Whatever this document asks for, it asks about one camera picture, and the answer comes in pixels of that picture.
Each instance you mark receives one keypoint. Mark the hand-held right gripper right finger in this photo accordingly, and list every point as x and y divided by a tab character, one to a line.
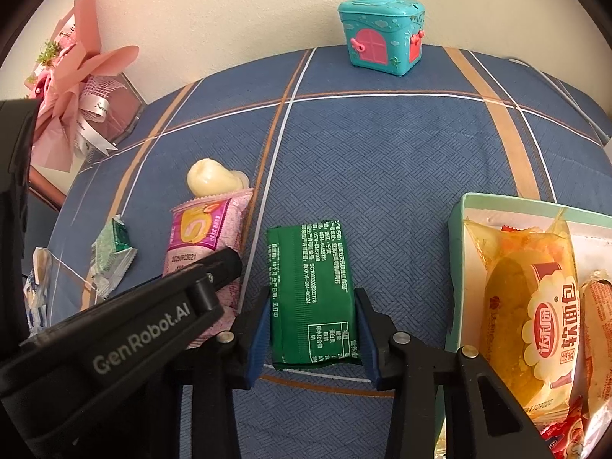
366	339

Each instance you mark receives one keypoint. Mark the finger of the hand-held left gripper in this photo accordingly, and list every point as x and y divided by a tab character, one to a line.
220	263

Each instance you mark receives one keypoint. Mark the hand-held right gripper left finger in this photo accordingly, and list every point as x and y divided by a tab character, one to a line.
256	339

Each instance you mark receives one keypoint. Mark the pink snack packet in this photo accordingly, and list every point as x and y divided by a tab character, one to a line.
201	229

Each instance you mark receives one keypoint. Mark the dark green snack packet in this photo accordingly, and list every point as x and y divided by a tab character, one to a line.
311	287

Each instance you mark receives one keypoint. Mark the yellow bread packet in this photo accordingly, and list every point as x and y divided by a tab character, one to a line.
516	306

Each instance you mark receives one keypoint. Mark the white box with teal rim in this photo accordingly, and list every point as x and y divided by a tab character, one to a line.
507	210

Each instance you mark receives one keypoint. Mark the heart-shaped jelly cup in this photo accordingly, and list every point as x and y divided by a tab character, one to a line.
210	179

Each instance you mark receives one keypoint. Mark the blue white snack bag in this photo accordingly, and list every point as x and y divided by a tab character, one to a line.
37	291

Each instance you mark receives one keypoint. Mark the light green snack packet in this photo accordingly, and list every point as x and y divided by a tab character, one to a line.
112	253

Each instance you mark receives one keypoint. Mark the red dotted packet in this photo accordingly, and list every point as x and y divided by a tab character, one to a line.
511	227

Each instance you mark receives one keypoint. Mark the clear pink box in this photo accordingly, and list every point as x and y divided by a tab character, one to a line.
119	105

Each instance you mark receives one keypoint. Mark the blue plaid blanket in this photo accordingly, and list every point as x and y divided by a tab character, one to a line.
382	153

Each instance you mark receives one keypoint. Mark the red white snack packet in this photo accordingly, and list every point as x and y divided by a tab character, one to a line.
564	435

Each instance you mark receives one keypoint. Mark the pink wrapped flower bouquet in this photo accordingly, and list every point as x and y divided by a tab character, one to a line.
71	86

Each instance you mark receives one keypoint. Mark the orange bread packet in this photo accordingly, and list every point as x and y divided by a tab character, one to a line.
597	330

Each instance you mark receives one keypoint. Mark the teal toy house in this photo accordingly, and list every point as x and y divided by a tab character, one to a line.
382	33

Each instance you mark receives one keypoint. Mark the pink curved rail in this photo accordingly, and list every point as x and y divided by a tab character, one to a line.
45	186

